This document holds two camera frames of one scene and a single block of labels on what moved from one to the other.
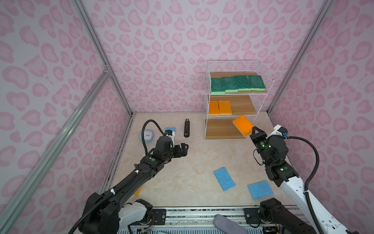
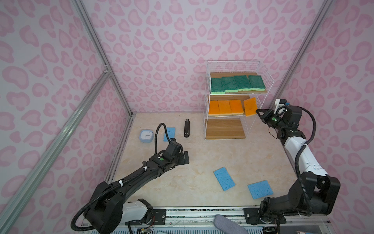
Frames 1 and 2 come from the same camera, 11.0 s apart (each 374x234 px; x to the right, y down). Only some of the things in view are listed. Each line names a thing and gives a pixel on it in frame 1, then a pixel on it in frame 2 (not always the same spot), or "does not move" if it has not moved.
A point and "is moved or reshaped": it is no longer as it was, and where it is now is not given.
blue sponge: x=224 y=179 does not move
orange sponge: x=225 y=107 does not move
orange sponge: x=136 y=193 is moved or reshaped
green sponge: x=243 y=83 does not move
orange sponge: x=244 y=125 -> x=236 y=107
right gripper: x=262 y=134 -> x=265 y=118
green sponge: x=257 y=83 does not move
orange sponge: x=214 y=108 does not move
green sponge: x=217 y=86 does not move
